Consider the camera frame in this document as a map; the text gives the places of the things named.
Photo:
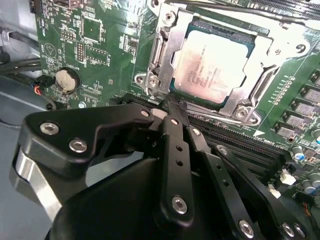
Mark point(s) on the silver CPU plate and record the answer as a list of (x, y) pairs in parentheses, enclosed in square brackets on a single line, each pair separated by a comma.
[(207, 67)]

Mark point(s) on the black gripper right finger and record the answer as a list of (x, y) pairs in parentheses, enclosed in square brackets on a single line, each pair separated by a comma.
[(250, 190)]

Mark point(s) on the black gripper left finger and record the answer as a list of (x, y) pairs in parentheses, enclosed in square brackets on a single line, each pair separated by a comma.
[(75, 125)]

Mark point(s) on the thin metal locking lever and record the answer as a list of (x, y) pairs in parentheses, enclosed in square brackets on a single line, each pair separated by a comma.
[(154, 53), (262, 86)]

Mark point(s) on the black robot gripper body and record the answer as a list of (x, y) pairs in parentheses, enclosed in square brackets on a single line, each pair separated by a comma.
[(112, 212)]

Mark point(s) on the metal socket cover frame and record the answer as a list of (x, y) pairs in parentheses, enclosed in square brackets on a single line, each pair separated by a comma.
[(178, 50)]

